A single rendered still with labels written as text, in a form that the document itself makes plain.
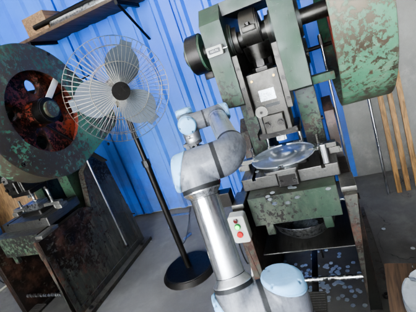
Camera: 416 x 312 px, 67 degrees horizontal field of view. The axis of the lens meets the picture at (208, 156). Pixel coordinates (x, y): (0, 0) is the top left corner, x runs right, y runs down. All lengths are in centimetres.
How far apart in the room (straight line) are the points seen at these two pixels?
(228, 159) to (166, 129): 213
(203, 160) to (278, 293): 41
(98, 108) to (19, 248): 117
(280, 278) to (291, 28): 94
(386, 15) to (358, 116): 171
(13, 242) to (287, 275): 196
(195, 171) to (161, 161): 225
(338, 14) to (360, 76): 24
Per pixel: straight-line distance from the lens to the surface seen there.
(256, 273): 164
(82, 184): 255
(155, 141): 310
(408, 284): 133
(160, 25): 285
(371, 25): 114
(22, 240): 244
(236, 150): 93
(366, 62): 120
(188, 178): 91
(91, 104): 185
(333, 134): 183
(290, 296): 93
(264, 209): 150
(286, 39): 139
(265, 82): 146
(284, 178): 148
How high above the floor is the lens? 128
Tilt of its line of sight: 15 degrees down
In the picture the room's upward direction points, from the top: 19 degrees counter-clockwise
